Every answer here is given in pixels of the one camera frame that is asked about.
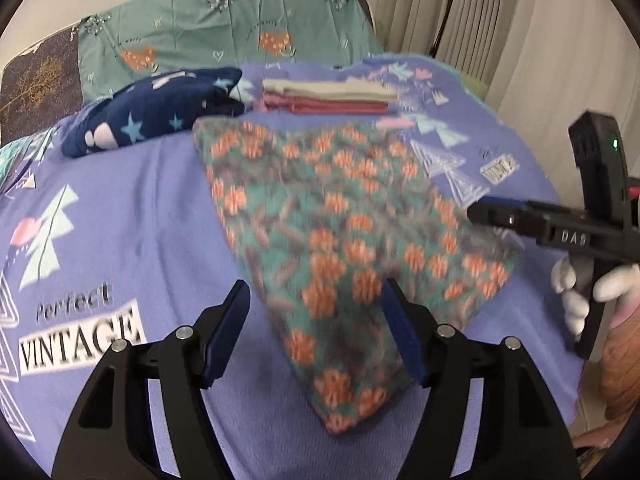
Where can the black lamp stand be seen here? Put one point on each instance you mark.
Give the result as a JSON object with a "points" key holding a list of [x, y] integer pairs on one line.
{"points": [[450, 5]]}

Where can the pale curtain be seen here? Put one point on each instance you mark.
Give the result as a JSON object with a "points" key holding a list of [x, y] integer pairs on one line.
{"points": [[525, 35]]}

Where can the person's right hand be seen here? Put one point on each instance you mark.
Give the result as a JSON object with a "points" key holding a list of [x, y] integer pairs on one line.
{"points": [[575, 285]]}

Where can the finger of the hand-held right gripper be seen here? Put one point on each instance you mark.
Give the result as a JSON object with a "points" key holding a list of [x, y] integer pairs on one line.
{"points": [[505, 217]]}

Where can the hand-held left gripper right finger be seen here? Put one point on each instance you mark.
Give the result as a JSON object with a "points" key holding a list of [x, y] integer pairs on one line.
{"points": [[404, 332]]}

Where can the navy star-print cloth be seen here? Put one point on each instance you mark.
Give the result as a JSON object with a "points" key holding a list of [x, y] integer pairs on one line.
{"points": [[145, 115]]}

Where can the purple printed blanket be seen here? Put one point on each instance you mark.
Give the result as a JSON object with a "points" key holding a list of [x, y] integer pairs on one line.
{"points": [[125, 220]]}

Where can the person's right forearm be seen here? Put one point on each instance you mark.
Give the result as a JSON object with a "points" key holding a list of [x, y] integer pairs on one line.
{"points": [[622, 365]]}

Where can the dark tree-print pillow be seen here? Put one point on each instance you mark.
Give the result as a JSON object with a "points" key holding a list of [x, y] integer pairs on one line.
{"points": [[40, 85]]}

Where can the folded red cloth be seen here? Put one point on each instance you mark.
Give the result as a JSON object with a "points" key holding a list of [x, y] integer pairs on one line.
{"points": [[325, 106]]}

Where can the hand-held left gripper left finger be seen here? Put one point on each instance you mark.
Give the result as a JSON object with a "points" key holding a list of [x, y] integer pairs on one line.
{"points": [[227, 337]]}

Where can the folded beige cloth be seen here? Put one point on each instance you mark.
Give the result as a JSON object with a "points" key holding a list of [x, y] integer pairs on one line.
{"points": [[325, 89]]}

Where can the green patterned pillow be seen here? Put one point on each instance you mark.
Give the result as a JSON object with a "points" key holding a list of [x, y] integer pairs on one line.
{"points": [[210, 30]]}

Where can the floral teal and orange garment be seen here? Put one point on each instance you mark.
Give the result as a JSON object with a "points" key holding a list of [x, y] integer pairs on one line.
{"points": [[340, 240]]}

